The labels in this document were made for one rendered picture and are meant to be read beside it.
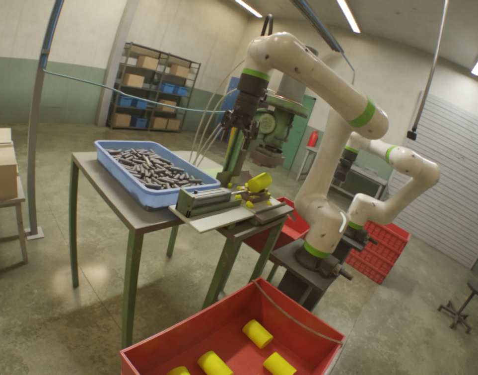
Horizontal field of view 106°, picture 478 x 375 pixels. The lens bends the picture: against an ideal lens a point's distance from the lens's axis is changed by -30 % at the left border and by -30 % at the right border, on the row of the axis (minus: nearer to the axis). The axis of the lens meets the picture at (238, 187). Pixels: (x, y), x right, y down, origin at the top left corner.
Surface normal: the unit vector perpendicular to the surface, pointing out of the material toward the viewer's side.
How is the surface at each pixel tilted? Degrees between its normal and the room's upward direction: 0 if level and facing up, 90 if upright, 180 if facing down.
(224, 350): 0
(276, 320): 90
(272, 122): 90
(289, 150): 90
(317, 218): 89
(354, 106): 113
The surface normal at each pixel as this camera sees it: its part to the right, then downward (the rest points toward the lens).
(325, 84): 0.08, 0.73
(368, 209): -0.11, 0.29
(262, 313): -0.61, 0.08
